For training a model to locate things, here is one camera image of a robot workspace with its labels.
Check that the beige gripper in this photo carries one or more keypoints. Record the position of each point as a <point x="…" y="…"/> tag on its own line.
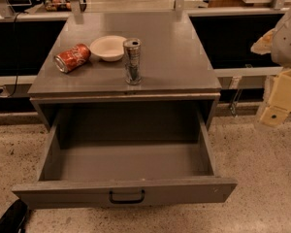
<point x="288" y="41"/>

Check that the grey top drawer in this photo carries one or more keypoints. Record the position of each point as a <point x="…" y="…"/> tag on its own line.
<point x="163" y="149"/>

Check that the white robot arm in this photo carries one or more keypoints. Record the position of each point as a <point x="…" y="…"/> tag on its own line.
<point x="280" y="54"/>

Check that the grey metal drawer cabinet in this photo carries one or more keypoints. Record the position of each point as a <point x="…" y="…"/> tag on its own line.
<point x="174" y="65"/>

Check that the silver tall can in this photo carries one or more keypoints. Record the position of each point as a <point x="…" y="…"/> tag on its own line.
<point x="132" y="54"/>

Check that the white bowl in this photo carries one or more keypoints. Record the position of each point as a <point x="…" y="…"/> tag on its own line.
<point x="108" y="48"/>

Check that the red soda can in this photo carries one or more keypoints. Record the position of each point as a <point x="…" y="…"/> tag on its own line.
<point x="69" y="60"/>

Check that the black object on floor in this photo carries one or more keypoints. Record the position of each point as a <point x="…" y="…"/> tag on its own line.
<point x="13" y="220"/>

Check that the black drawer handle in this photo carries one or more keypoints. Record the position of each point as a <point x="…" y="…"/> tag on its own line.
<point x="127" y="198"/>

